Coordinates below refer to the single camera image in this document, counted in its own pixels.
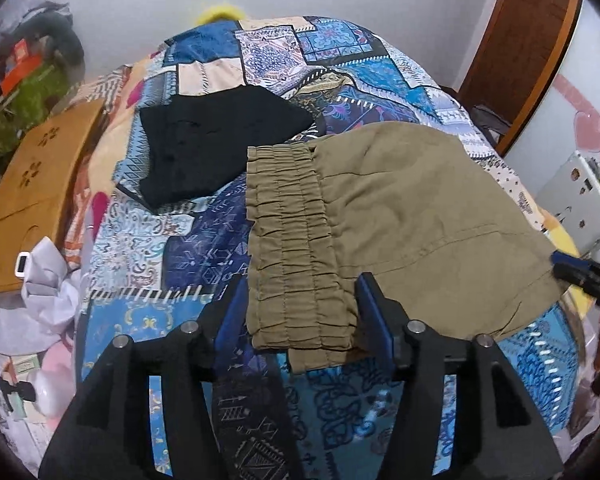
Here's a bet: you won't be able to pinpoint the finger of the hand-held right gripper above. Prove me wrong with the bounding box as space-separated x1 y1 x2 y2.
550 252 600 311

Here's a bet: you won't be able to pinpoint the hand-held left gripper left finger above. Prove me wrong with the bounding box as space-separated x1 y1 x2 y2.
39 274 251 480

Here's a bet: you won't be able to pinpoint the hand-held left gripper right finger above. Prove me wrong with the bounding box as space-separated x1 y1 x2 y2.
355 272 565 480

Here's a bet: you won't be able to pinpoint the olive green pants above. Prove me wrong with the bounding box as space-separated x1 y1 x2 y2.
245 121 571 374

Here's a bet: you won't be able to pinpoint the blue patchwork printed blanket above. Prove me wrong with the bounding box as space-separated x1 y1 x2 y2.
65 16 596 480

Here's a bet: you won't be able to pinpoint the black folded garment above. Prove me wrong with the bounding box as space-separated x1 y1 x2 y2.
138 85 315 209

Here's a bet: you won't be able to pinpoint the white crumpled cloth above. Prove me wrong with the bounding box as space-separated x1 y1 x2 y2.
0 236 83 356

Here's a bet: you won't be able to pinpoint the wooden lap tray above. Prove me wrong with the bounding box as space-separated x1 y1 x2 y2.
0 99 107 297

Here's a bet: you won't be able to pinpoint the brown wooden door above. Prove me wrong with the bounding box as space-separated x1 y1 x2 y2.
458 0 584 158

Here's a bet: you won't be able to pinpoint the green bag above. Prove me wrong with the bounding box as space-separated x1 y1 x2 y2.
0 63 72 151

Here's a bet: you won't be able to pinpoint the yellow plush toy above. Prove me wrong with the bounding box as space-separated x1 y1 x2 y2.
196 3 248 26

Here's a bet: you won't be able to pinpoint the grey backpack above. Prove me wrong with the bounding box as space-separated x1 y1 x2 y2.
10 2 86 86

